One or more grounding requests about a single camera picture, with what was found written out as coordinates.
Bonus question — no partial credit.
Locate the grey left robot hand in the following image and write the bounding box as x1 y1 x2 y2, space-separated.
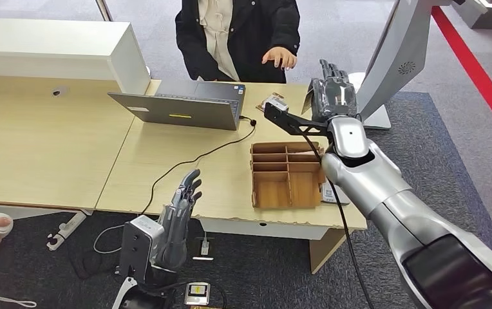
152 169 203 270

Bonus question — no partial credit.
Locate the silver floor socket box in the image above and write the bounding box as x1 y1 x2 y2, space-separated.
185 282 211 306

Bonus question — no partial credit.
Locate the dark grey laptop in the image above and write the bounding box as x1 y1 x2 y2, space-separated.
108 79 246 131

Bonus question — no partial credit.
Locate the white counter box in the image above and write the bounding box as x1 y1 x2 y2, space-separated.
0 17 151 95

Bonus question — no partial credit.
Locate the grey kiosk screen stand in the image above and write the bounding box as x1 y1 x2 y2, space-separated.
354 0 454 130

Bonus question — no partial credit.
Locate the person's left hand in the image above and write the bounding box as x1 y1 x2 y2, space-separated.
261 46 298 71

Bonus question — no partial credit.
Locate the wooden card organiser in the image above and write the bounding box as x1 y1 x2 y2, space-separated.
250 142 327 210

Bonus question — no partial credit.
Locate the black laptop cable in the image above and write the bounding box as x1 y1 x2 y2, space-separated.
140 116 258 216

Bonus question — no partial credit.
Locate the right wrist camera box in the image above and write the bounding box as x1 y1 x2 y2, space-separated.
263 96 290 126

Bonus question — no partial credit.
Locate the white power strip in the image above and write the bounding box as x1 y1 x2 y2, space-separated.
46 212 88 252

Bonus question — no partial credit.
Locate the metal pole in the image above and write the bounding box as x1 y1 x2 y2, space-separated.
95 0 114 22

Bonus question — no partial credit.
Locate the white card reader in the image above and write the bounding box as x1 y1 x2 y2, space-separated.
320 181 352 207

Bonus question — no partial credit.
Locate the floor socket plate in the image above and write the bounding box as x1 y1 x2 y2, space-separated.
191 236 215 262

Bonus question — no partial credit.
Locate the white round base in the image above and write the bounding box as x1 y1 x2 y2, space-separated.
347 71 366 93

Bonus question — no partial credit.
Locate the black camera bracket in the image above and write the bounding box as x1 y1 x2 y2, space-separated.
279 113 332 137

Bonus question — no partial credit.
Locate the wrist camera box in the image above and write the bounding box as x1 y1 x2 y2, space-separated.
263 96 290 126
119 214 166 285

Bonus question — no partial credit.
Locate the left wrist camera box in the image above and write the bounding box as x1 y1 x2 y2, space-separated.
119 214 166 285

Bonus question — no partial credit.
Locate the person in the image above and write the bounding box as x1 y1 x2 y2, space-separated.
175 0 301 84

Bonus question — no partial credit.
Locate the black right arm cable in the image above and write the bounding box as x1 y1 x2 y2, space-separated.
295 127 375 309

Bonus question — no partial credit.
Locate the white cable loop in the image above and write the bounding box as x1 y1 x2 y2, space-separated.
93 223 128 255

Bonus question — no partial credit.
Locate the black floor bag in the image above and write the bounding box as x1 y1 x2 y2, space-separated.
68 249 123 280

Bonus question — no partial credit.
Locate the white cord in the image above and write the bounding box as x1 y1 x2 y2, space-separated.
0 266 38 309

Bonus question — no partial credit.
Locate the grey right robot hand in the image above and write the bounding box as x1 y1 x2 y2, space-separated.
310 59 358 122

